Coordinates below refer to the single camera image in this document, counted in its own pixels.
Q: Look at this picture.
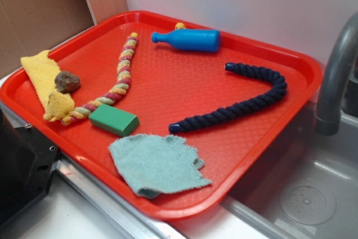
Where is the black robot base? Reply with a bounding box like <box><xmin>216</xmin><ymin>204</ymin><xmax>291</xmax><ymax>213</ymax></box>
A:
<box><xmin>1</xmin><ymin>112</ymin><xmax>60</xmax><ymax>228</ymax></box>

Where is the red plastic tray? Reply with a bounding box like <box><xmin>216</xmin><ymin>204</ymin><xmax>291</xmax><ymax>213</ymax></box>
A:
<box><xmin>1</xmin><ymin>11</ymin><xmax>322</xmax><ymax>221</ymax></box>

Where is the light blue cloth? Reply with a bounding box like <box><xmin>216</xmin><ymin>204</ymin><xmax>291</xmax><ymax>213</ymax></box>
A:
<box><xmin>109</xmin><ymin>134</ymin><xmax>212</xmax><ymax>199</ymax></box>

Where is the blue plastic bottle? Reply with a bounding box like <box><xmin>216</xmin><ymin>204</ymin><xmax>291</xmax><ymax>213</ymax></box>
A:
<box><xmin>152</xmin><ymin>29</ymin><xmax>222</xmax><ymax>53</ymax></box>

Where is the green rectangular block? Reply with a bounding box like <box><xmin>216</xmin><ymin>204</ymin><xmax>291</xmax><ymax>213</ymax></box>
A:
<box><xmin>89</xmin><ymin>105</ymin><xmax>140</xmax><ymax>137</ymax></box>

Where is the small yellow toy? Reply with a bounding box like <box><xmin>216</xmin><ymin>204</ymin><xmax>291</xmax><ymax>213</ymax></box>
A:
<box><xmin>175</xmin><ymin>22</ymin><xmax>186</xmax><ymax>30</ymax></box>

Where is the brown rock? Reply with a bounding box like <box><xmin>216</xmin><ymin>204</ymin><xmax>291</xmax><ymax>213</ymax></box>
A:
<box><xmin>54</xmin><ymin>71</ymin><xmax>81</xmax><ymax>93</ymax></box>

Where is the yellow cloth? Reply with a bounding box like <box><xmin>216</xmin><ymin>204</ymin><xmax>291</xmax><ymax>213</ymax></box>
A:
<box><xmin>20</xmin><ymin>50</ymin><xmax>74</xmax><ymax>122</ymax></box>

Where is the grey sink basin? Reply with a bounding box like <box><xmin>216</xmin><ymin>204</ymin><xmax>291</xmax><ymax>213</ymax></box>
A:
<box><xmin>220</xmin><ymin>101</ymin><xmax>358</xmax><ymax>239</ymax></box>

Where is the brown cardboard panel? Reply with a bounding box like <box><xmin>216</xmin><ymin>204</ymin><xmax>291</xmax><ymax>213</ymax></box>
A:
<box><xmin>1</xmin><ymin>0</ymin><xmax>128</xmax><ymax>77</ymax></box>

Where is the grey faucet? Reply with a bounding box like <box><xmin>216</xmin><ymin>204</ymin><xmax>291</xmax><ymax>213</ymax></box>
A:
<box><xmin>314</xmin><ymin>13</ymin><xmax>357</xmax><ymax>136</ymax></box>

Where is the multicolour twisted rope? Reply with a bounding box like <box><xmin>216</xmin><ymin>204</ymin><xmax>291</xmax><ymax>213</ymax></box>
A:
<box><xmin>61</xmin><ymin>32</ymin><xmax>139</xmax><ymax>126</ymax></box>

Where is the dark blue rope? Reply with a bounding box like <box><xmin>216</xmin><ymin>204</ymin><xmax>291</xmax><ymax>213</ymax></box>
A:
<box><xmin>168</xmin><ymin>62</ymin><xmax>288</xmax><ymax>135</ymax></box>

